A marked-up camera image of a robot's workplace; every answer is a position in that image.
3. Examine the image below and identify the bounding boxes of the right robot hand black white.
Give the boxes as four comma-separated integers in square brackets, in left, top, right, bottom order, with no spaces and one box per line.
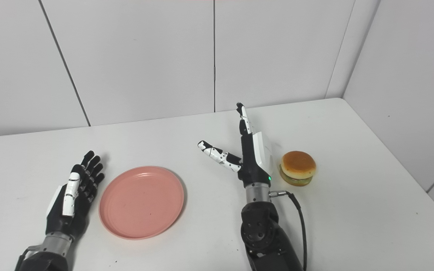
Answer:
[198,102,273,189]

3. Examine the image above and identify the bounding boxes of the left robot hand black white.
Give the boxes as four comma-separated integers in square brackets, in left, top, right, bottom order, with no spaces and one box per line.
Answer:
[45,151,105,238]

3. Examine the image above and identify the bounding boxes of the toy hamburger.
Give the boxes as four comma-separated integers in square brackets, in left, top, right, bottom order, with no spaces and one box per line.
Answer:
[280,151,317,187]

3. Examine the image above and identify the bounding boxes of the pink round plate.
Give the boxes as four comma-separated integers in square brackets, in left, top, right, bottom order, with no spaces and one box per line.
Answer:
[99,166,185,240]

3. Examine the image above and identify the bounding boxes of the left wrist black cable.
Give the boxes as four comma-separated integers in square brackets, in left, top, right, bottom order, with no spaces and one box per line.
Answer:
[14,247,42,271]

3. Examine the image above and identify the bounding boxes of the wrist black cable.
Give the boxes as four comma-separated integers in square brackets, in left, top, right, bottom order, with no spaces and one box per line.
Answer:
[14,247,42,271]
[269,190,308,271]

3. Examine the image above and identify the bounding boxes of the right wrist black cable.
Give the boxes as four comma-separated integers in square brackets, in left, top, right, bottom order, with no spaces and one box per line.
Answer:
[269,190,308,271]

